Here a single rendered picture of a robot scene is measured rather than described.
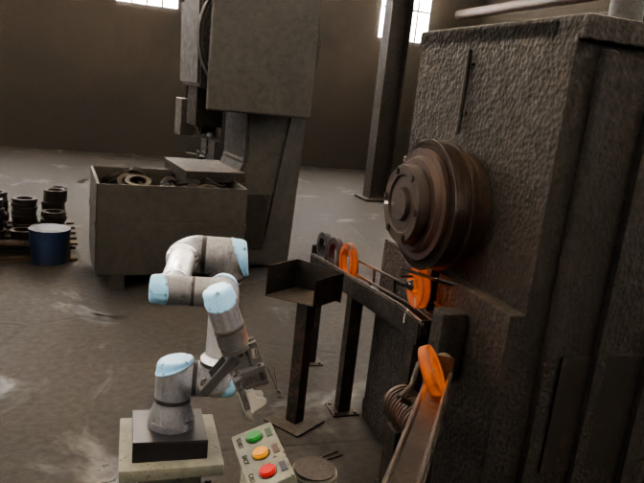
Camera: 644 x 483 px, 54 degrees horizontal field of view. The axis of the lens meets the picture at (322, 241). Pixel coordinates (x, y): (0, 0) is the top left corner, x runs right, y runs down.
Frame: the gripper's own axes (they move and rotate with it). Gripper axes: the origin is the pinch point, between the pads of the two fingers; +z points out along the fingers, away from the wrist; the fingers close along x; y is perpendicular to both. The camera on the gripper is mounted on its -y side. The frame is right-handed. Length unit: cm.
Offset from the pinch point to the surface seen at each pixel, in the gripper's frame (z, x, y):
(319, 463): 20.3, -1.7, 13.9
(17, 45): -156, 1061, -132
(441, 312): 12, 35, 72
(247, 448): 6.6, -3.4, -2.7
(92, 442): 49, 103, -58
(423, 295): 13, 53, 74
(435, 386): 16, 4, 53
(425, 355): 8, 10, 54
